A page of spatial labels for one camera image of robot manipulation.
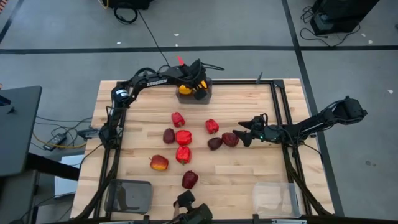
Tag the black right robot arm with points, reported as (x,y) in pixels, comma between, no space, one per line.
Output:
(311,126)

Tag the black equipment box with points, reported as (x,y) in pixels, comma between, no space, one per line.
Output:
(129,3)

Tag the dark tinted plastic bin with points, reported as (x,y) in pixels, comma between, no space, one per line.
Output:
(128,196)

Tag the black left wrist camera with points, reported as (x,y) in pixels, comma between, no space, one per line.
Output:
(196,64)

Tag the dark grey desk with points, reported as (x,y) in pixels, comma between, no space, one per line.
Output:
(18,130)

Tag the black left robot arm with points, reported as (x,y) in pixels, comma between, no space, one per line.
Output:
(155,81)

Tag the yellow bell pepper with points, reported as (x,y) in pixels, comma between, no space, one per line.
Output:
(204,84)
(185,90)

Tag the red bell pepper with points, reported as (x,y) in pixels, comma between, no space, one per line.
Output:
(183,154)
(183,137)
(178,119)
(212,126)

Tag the black equipment cart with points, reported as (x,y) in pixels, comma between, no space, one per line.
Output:
(342,14)

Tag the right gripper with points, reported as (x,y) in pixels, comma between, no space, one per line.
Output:
(270,133)

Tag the clear plastic bin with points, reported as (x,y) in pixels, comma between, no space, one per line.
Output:
(275,199)

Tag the white box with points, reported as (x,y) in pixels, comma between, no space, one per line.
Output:
(66,180)

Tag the small black bracket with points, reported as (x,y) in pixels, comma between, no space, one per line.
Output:
(259,77)

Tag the black aluminium table frame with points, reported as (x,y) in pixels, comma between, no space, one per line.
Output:
(242,82)

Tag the black power adapter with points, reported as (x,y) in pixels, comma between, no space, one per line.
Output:
(56,140)

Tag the smoky translucent plastic bin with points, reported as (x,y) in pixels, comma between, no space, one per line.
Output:
(189,99)

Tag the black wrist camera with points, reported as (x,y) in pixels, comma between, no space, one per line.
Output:
(196,64)
(258,119)

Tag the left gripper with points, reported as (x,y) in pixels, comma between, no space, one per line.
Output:
(194,76)

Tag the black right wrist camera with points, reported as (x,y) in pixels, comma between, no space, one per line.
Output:
(258,119)

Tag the red and yellow apple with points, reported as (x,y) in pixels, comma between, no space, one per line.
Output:
(159,162)

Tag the black grey connector box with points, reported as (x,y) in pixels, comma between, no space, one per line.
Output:
(88,133)

